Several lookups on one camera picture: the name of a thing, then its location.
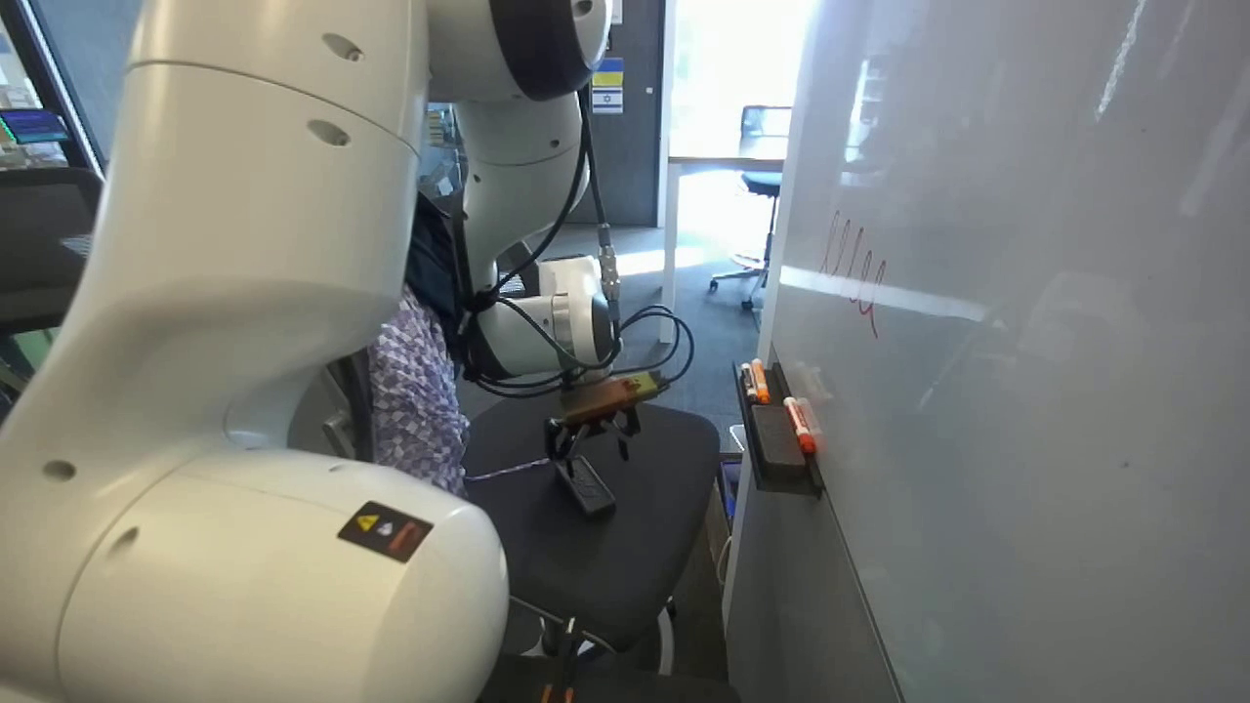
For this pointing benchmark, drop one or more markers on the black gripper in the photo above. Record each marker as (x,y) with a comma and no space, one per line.
(594,405)

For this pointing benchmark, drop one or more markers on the floral patterned cloth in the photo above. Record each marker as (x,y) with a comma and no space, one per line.
(417,411)

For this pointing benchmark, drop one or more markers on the dark navy jacket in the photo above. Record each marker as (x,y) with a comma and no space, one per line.
(434,271)

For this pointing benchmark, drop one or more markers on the black whiteboard duster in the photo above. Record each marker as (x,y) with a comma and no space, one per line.
(591,493)

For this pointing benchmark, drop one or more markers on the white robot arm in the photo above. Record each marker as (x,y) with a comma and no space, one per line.
(163,535)

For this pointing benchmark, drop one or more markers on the black mesh office chair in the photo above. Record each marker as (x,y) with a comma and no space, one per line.
(603,576)

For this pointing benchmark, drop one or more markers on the large whiteboard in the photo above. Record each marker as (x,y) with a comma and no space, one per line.
(1013,292)

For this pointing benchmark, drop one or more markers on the orange marker upper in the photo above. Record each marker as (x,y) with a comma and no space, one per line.
(757,383)

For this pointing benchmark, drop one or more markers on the orange marker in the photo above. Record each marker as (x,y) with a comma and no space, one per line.
(757,383)
(801,427)

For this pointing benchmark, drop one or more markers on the black marker tray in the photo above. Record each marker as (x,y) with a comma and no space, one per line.
(770,446)

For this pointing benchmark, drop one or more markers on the orange marker lower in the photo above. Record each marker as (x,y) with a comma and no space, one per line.
(801,427)

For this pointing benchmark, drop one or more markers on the white table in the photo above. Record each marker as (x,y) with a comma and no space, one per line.
(709,209)

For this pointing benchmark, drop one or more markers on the blue yellow door poster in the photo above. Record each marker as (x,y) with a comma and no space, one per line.
(606,86)

